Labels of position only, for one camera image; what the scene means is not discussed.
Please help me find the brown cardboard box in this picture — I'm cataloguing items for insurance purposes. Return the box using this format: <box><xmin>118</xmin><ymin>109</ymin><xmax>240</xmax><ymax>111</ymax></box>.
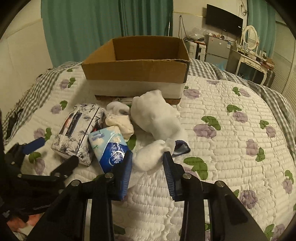
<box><xmin>82</xmin><ymin>36</ymin><xmax>190</xmax><ymax>104</ymax></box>

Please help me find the floral tissue pack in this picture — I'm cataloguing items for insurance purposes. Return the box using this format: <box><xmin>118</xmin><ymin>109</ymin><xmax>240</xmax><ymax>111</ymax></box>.
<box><xmin>51</xmin><ymin>103</ymin><xmax>105</xmax><ymax>166</ymax></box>

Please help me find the blue white tissue pack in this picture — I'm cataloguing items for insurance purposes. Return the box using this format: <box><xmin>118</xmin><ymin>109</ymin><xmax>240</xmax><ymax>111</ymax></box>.
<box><xmin>88</xmin><ymin>126</ymin><xmax>129</xmax><ymax>173</ymax></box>

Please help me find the grey mini fridge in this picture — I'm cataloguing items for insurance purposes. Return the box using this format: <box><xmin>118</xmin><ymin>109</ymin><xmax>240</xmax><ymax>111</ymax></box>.
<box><xmin>205</xmin><ymin>35</ymin><xmax>231</xmax><ymax>70</ymax></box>

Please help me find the black wall television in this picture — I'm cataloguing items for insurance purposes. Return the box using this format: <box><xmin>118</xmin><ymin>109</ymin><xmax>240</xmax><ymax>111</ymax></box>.
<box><xmin>205</xmin><ymin>4</ymin><xmax>243</xmax><ymax>36</ymax></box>

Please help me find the white floral quilt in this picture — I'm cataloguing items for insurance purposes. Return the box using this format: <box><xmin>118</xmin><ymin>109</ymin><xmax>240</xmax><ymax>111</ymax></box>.
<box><xmin>4</xmin><ymin>66</ymin><xmax>295</xmax><ymax>240</ymax></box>

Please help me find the teal curtain right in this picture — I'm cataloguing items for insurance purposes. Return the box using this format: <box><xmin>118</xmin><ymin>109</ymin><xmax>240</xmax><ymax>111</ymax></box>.
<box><xmin>247</xmin><ymin>0</ymin><xmax>276</xmax><ymax>58</ymax></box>

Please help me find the white dressing table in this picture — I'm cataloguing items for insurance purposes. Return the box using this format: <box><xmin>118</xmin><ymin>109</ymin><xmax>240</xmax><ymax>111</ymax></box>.
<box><xmin>225</xmin><ymin>50</ymin><xmax>275</xmax><ymax>87</ymax></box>

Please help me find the teal curtain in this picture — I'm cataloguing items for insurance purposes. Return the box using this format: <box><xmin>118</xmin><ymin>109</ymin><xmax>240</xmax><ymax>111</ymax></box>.
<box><xmin>41</xmin><ymin>0</ymin><xmax>173</xmax><ymax>67</ymax></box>
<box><xmin>247</xmin><ymin>0</ymin><xmax>276</xmax><ymax>58</ymax></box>

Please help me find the person's hand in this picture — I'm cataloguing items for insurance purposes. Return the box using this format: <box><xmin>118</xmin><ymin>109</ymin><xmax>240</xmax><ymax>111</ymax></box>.
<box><xmin>6</xmin><ymin>213</ymin><xmax>43</xmax><ymax>232</ymax></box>

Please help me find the oval white vanity mirror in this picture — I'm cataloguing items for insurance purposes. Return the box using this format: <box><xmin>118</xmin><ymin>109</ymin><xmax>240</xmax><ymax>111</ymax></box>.
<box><xmin>242</xmin><ymin>25</ymin><xmax>259</xmax><ymax>52</ymax></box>

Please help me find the white louvered wardrobe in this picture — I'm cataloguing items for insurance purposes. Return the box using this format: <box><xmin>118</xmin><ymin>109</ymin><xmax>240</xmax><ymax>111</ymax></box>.
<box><xmin>271</xmin><ymin>20</ymin><xmax>295</xmax><ymax>109</ymax></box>

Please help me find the white suitcase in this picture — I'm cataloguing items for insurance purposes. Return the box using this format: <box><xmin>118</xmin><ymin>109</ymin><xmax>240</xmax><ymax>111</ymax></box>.
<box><xmin>185</xmin><ymin>41</ymin><xmax>206</xmax><ymax>61</ymax></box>

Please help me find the teal curtain left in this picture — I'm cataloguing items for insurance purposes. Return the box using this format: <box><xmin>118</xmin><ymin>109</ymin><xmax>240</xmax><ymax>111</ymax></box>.
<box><xmin>41</xmin><ymin>0</ymin><xmax>173</xmax><ymax>67</ymax></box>

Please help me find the grey checked bedsheet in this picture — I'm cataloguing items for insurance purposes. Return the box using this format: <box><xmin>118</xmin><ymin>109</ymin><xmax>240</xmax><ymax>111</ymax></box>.
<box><xmin>2</xmin><ymin>59</ymin><xmax>295</xmax><ymax>159</ymax></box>

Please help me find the cream lace sock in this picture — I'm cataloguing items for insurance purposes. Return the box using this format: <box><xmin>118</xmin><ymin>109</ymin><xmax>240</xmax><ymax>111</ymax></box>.
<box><xmin>105</xmin><ymin>114</ymin><xmax>134</xmax><ymax>140</ymax></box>

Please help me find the large white plush sock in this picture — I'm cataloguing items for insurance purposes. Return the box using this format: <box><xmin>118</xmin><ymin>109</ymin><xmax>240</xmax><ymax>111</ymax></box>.
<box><xmin>130</xmin><ymin>90</ymin><xmax>188</xmax><ymax>142</ymax></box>

